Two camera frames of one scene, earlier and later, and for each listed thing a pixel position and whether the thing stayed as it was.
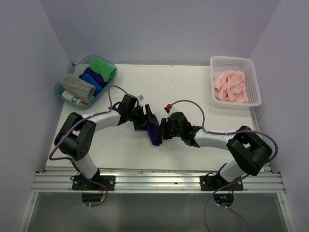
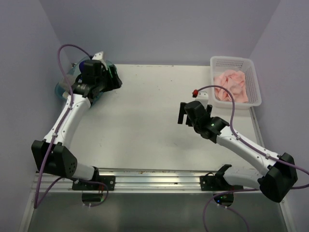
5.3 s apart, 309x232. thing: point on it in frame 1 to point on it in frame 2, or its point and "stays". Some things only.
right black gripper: [164, 123] to [182, 111]
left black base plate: [78, 183] stays
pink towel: [231, 86] stays
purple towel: [154, 131] to [81, 65]
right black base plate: [216, 182] stays
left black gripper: [141, 124] to [114, 82]
